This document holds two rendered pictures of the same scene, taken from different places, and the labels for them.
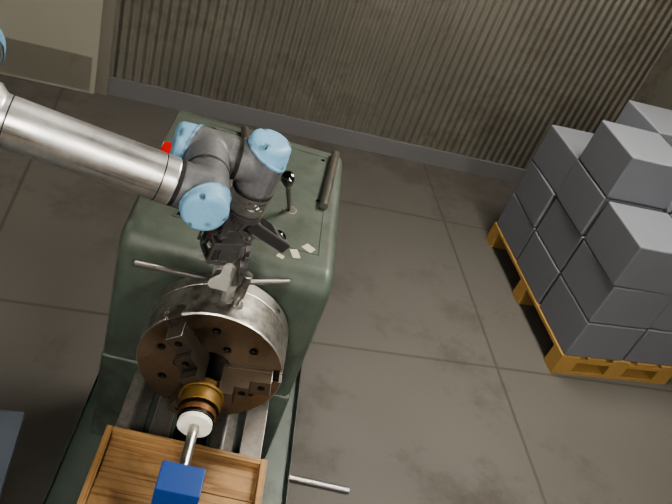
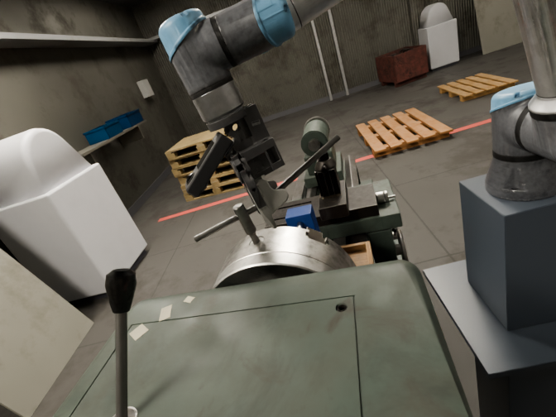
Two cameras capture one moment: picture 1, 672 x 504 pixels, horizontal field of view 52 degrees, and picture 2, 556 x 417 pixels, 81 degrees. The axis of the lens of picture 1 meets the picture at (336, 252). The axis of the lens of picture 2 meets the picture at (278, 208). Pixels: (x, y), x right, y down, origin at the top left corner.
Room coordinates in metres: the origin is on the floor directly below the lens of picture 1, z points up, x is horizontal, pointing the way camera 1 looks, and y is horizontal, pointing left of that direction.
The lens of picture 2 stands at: (1.50, 0.48, 1.55)
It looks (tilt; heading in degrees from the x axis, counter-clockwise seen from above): 25 degrees down; 208
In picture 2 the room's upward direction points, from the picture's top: 20 degrees counter-clockwise
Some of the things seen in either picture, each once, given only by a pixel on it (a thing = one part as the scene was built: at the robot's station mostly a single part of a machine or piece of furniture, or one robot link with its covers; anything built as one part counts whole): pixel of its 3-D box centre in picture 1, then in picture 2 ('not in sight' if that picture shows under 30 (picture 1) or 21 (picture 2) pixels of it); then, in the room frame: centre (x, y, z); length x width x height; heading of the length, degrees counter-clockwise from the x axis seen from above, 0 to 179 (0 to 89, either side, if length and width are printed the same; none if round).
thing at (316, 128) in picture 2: not in sight; (318, 149); (-0.15, -0.05, 1.01); 0.30 x 0.20 x 0.29; 10
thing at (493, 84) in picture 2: not in sight; (473, 86); (-4.57, 1.25, 0.05); 1.11 x 0.76 x 0.10; 18
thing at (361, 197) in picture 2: not in sight; (320, 209); (0.41, 0.07, 0.95); 0.43 x 0.18 x 0.04; 100
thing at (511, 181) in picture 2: not in sight; (523, 165); (0.68, 0.67, 1.15); 0.15 x 0.15 x 0.10
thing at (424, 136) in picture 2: not in sight; (397, 131); (-3.11, 0.15, 0.06); 1.40 x 0.94 x 0.12; 19
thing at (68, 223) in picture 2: not in sight; (64, 214); (-0.36, -2.76, 0.80); 0.83 x 0.73 x 1.61; 19
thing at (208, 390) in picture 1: (200, 403); not in sight; (0.89, 0.14, 1.08); 0.09 x 0.09 x 0.09; 10
